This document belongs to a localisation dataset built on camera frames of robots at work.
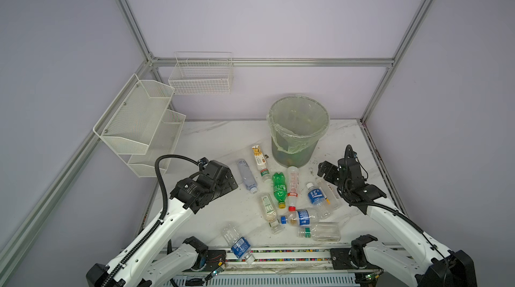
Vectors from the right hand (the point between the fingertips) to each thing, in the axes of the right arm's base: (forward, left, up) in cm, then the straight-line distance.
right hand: (322, 169), depth 84 cm
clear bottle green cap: (-22, +1, -13) cm, 26 cm away
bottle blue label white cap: (-10, +2, -9) cm, 13 cm away
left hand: (-9, +41, +3) cm, 42 cm away
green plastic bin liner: (+29, +9, +1) cm, 30 cm away
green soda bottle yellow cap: (-5, +18, -7) cm, 20 cm away
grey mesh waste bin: (+11, +6, -8) cm, 15 cm away
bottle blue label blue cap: (-17, +8, -8) cm, 21 cm away
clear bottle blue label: (-27, +35, -7) cm, 44 cm away
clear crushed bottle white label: (+4, +33, -12) cm, 35 cm away
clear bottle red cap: (-4, +12, -9) cm, 16 cm away
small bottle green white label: (-14, +23, -7) cm, 28 cm away
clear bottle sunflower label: (+9, +26, -8) cm, 29 cm away
